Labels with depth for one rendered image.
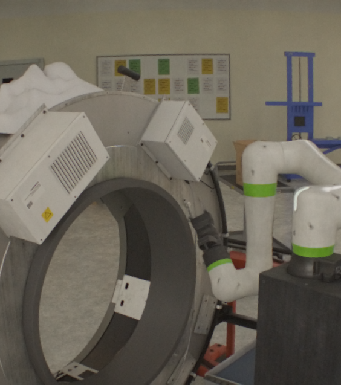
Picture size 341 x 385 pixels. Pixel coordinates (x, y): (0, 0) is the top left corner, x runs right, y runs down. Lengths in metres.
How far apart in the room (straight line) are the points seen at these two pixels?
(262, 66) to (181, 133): 8.98
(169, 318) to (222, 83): 8.70
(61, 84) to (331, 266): 1.00
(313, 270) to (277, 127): 9.46
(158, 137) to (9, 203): 0.70
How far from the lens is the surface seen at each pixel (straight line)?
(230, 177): 6.00
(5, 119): 1.75
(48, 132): 1.64
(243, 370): 2.58
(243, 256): 3.06
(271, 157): 1.97
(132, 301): 2.55
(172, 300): 2.39
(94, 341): 2.69
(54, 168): 1.56
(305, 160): 1.98
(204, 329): 2.56
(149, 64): 10.78
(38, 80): 1.87
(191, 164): 2.09
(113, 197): 2.43
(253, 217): 2.01
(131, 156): 2.02
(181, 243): 2.29
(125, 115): 1.99
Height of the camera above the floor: 1.93
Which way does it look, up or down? 12 degrees down
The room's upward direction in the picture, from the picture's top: 1 degrees counter-clockwise
